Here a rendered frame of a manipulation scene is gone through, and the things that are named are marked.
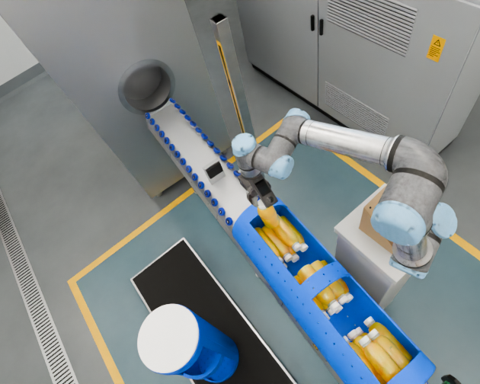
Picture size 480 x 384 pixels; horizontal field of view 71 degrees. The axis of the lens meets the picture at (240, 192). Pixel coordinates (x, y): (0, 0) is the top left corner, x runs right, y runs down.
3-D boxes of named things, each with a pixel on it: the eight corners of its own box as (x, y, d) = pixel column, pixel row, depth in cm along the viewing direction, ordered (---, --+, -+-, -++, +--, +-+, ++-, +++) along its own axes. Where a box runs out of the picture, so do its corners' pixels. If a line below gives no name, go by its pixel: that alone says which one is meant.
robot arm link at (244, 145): (248, 155, 99) (225, 145, 102) (254, 176, 108) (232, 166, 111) (261, 136, 101) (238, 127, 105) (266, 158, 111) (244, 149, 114)
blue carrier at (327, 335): (282, 215, 175) (277, 185, 152) (422, 370, 129) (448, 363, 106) (237, 246, 170) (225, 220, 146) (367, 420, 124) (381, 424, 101)
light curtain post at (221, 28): (267, 201, 290) (220, 11, 148) (271, 206, 287) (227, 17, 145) (261, 205, 289) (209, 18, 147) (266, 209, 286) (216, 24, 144)
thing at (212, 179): (223, 173, 199) (217, 157, 186) (227, 177, 197) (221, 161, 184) (209, 182, 197) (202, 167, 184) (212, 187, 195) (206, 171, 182)
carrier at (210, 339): (187, 361, 222) (219, 393, 209) (124, 343, 149) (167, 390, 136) (216, 324, 231) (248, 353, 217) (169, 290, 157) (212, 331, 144)
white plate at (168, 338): (124, 342, 148) (126, 342, 149) (165, 388, 135) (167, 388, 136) (168, 291, 156) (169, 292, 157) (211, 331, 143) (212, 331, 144)
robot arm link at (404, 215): (441, 246, 115) (446, 177, 72) (424, 286, 113) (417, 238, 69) (405, 232, 122) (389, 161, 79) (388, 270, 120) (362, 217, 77)
